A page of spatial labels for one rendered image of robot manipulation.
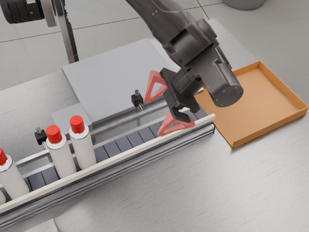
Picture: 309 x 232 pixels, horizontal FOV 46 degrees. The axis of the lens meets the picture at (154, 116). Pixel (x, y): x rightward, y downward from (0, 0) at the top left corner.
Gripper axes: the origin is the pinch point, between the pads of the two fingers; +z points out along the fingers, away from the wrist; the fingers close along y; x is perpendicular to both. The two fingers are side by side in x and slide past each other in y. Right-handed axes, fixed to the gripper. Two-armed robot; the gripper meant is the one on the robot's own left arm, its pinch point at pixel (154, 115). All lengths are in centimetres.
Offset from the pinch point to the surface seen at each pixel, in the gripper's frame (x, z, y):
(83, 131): -3.9, 19.7, -10.1
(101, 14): 91, 81, -203
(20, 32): 41, 122, -198
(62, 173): -2.3, 34.8, -7.4
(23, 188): -10.7, 40.8, -5.6
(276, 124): 55, -3, -9
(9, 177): -16.8, 35.4, -4.9
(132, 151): 13.7, 22.5, -8.9
